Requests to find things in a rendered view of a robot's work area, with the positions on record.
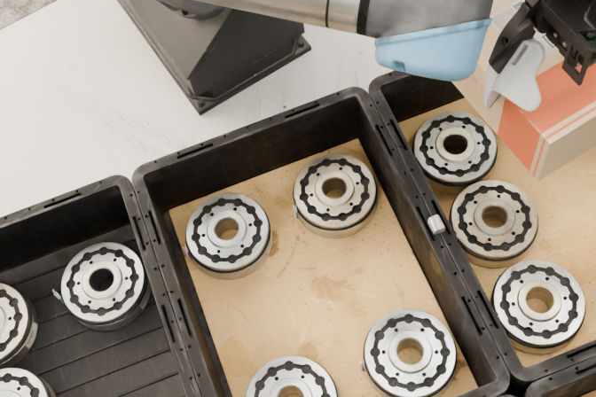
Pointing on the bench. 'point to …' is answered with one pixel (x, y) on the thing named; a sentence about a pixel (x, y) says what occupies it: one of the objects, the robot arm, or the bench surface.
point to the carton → (539, 166)
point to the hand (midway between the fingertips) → (542, 66)
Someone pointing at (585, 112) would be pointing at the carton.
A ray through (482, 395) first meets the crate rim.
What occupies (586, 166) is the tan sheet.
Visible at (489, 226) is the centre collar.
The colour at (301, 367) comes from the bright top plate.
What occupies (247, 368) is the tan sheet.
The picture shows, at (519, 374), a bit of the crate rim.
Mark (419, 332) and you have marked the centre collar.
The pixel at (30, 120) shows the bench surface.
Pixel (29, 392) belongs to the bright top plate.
